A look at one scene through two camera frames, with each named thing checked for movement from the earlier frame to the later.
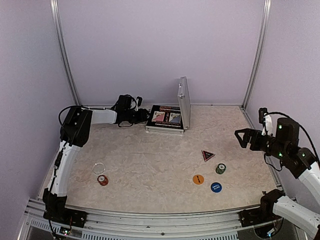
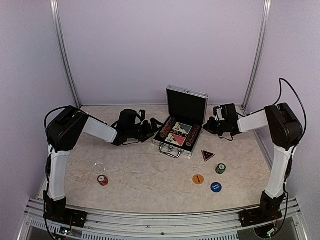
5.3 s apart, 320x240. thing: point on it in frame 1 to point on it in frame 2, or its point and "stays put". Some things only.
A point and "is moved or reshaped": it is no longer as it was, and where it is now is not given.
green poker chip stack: [220, 168] stays put
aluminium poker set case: [184, 107] is moved or reshaped
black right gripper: [254, 135] to [209, 126]
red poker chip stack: [102, 180] stays put
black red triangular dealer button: [207, 155] stays put
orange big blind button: [198, 179] stays put
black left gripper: [143, 117] to [154, 129]
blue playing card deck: [175, 117] to [182, 128]
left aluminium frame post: [55, 8] stays put
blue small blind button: [216, 187] stays put
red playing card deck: [158, 116] to [179, 139]
